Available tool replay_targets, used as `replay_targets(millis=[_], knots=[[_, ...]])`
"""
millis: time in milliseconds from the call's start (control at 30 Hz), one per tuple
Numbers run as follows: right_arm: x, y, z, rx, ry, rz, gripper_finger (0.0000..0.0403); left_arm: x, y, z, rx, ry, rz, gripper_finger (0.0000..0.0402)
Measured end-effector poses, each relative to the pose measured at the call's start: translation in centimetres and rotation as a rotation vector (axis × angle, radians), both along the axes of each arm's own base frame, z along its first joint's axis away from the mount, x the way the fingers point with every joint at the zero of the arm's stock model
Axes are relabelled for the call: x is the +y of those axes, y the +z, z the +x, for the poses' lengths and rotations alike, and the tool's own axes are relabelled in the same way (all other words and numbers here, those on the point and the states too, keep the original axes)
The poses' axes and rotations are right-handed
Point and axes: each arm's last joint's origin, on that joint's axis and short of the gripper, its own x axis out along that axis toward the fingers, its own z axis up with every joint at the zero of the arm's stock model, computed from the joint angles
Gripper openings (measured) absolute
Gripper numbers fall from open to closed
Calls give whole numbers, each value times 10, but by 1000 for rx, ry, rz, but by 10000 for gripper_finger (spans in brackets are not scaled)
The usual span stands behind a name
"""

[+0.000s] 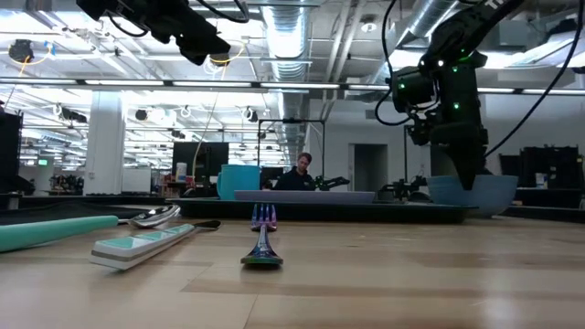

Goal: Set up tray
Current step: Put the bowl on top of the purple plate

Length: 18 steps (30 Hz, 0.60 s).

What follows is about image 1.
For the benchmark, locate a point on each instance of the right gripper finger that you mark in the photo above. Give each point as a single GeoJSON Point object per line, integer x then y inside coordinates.
{"type": "Point", "coordinates": [468, 169]}

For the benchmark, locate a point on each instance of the blue bowl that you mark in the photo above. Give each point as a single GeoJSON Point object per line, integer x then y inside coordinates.
{"type": "Point", "coordinates": [498, 194]}

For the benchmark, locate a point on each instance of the lavender plate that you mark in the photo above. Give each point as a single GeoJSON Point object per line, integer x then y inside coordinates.
{"type": "Point", "coordinates": [306, 197]}

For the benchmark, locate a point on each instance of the iridescent fork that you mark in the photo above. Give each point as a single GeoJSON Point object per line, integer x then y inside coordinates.
{"type": "Point", "coordinates": [263, 247]}

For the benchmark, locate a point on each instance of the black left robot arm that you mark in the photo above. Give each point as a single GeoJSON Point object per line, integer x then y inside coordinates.
{"type": "Point", "coordinates": [114, 7]}

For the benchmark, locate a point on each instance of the background black robot arm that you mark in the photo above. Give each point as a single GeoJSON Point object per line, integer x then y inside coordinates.
{"type": "Point", "coordinates": [336, 182]}
{"type": "Point", "coordinates": [402, 187]}

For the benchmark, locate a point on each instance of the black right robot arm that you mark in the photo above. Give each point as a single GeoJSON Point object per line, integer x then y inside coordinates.
{"type": "Point", "coordinates": [461, 32]}

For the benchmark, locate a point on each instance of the dark green tray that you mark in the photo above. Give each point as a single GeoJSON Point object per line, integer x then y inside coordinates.
{"type": "Point", "coordinates": [320, 213]}

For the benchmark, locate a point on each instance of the small white container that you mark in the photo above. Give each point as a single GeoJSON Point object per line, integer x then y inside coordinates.
{"type": "Point", "coordinates": [540, 180]}

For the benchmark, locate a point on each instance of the black storage crates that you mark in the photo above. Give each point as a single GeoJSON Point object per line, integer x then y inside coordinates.
{"type": "Point", "coordinates": [548, 166]}

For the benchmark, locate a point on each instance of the long linear light fixture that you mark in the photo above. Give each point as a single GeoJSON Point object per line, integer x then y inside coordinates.
{"type": "Point", "coordinates": [123, 83]}
{"type": "Point", "coordinates": [539, 90]}

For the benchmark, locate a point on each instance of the grey door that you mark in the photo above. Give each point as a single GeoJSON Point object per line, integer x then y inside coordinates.
{"type": "Point", "coordinates": [370, 169]}

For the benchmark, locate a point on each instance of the white canister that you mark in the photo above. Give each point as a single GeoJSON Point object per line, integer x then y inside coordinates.
{"type": "Point", "coordinates": [181, 172]}

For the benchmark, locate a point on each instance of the white column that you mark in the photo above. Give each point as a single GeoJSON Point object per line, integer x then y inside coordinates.
{"type": "Point", "coordinates": [104, 146]}

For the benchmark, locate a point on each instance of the round ceiling sensor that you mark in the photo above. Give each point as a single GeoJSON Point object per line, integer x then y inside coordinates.
{"type": "Point", "coordinates": [368, 25]}

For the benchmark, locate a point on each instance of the white cabinet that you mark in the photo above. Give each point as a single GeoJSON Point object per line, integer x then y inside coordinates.
{"type": "Point", "coordinates": [136, 180]}

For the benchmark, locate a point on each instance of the person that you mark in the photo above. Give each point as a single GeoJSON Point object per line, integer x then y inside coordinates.
{"type": "Point", "coordinates": [297, 180]}

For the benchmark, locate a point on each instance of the black ceiling device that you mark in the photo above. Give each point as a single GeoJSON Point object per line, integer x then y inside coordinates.
{"type": "Point", "coordinates": [20, 50]}

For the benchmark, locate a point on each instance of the tall black cabinet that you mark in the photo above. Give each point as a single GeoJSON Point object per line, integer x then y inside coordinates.
{"type": "Point", "coordinates": [10, 151]}

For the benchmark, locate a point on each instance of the silver ceiling duct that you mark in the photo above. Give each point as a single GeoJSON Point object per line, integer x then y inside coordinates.
{"type": "Point", "coordinates": [285, 27]}
{"type": "Point", "coordinates": [420, 23]}

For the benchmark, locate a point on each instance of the black metal table frame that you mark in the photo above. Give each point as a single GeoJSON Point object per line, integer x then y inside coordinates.
{"type": "Point", "coordinates": [548, 212]}

